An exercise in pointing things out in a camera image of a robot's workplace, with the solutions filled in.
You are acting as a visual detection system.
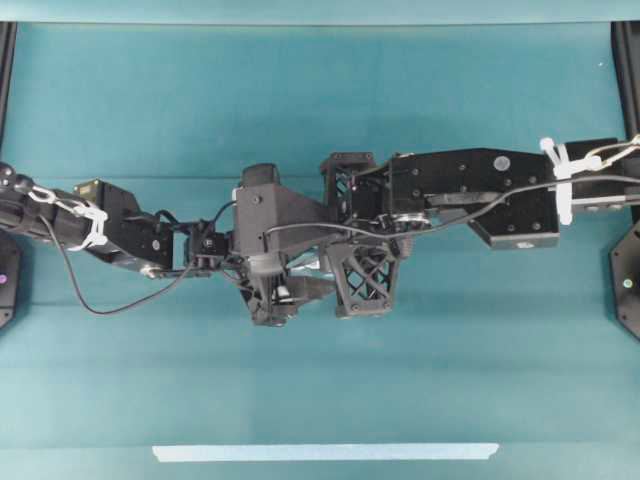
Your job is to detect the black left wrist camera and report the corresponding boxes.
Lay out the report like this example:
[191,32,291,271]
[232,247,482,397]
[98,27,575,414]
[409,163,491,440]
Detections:
[232,163,331,257]

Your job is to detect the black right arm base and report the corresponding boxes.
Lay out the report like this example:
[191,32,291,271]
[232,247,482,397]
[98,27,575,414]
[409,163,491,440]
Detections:
[609,222,639,340]

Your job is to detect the silver zip bag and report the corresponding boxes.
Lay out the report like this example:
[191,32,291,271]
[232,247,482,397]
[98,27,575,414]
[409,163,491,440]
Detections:
[286,246,334,279]

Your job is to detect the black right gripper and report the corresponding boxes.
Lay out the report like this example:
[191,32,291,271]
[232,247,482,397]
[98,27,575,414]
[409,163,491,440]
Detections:
[319,152,430,318]

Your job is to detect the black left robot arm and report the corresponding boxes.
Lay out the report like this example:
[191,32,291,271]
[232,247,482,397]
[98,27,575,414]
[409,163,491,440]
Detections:
[1,164,336,326]

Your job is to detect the light blue tape strip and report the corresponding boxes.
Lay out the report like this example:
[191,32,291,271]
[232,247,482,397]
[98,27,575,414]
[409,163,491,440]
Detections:
[151,442,500,463]

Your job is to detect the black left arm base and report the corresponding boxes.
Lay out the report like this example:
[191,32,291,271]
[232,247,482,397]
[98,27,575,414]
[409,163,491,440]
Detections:
[0,230,22,328]

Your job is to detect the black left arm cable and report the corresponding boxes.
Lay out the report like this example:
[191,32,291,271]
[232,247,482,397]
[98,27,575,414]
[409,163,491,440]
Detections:
[37,199,401,316]

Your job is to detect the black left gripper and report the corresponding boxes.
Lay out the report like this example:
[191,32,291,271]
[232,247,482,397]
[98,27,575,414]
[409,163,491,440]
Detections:
[172,220,336,327]

